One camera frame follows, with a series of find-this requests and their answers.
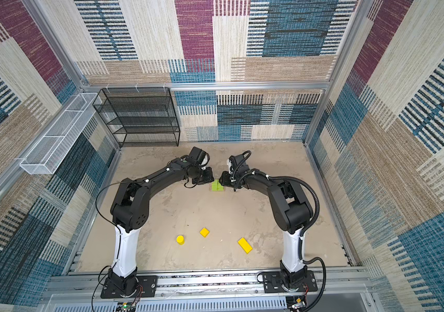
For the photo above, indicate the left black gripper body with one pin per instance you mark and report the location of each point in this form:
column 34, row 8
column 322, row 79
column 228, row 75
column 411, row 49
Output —
column 203, row 177

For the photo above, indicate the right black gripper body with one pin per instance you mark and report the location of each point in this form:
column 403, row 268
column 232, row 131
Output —
column 229, row 179

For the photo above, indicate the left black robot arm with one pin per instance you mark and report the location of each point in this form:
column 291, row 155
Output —
column 130, row 211

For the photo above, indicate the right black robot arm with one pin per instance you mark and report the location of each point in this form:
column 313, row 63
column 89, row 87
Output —
column 291, row 209

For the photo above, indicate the small yellow square block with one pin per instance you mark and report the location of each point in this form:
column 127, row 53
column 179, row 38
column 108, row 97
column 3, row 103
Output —
column 204, row 232

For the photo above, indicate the long yellow block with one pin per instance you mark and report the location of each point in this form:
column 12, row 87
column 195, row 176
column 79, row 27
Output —
column 244, row 244

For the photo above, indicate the yellow cylinder block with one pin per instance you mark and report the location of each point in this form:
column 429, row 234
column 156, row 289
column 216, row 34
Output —
column 180, row 239

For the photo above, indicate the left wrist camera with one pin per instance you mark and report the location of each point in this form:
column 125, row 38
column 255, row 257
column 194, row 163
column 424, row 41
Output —
column 206, row 160

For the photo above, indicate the black wire shelf rack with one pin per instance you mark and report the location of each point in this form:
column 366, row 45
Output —
column 139, row 117

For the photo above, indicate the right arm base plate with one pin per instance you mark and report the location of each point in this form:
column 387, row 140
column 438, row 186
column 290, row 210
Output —
column 279, row 281

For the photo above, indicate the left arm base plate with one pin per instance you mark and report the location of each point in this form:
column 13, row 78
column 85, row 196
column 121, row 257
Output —
column 131, row 287

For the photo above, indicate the white wire mesh basket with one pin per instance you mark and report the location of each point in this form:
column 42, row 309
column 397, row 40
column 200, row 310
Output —
column 52, row 148

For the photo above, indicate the aluminium front rail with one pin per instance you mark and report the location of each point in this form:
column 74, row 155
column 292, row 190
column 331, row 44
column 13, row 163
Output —
column 339, row 289

